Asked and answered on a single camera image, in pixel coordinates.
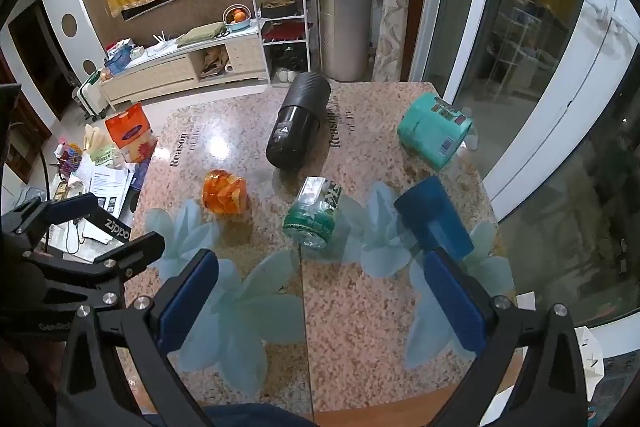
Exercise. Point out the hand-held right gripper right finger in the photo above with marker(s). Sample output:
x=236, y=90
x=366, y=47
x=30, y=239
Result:
x=455, y=307

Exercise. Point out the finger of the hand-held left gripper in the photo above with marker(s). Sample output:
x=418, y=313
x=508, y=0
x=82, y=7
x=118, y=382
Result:
x=60, y=214
x=125, y=257

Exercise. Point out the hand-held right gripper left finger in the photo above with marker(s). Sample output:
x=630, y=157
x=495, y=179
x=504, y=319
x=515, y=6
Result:
x=190, y=302

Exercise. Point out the dark blue cup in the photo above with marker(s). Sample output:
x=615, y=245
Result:
x=435, y=219

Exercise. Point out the teal printed cup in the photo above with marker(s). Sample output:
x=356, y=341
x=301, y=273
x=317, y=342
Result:
x=432, y=132

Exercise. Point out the black ribbed tumbler cup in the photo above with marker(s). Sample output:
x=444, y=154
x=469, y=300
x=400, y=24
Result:
x=297, y=122

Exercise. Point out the black bag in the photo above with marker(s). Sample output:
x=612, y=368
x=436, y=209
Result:
x=117, y=227

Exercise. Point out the white paper sheets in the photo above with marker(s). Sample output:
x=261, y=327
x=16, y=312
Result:
x=107, y=182

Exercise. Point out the orange paper bag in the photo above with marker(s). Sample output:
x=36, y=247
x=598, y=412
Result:
x=130, y=132

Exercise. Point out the white suitcase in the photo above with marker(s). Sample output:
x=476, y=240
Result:
x=90, y=94

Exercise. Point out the person's blue trousers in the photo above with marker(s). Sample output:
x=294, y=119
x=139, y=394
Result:
x=250, y=416

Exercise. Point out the white paper box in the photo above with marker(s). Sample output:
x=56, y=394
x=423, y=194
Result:
x=590, y=352

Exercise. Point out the blue basket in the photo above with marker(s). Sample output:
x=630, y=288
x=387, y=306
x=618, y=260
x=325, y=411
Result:
x=117, y=59

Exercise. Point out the white low cabinet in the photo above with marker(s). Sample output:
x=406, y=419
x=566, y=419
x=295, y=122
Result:
x=165, y=74

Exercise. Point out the white router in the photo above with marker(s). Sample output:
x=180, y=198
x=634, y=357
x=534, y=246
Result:
x=165, y=47

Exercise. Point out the green cushion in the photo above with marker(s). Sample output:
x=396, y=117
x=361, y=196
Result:
x=202, y=34

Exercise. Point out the white shoes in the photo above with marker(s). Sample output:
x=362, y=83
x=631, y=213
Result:
x=284, y=75

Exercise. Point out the white shelf rack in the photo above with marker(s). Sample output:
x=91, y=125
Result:
x=257, y=32

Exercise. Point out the bowl of oranges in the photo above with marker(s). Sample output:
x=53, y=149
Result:
x=237, y=18

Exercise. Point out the white sliding door frame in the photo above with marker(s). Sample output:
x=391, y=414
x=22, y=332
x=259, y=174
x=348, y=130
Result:
x=550, y=107

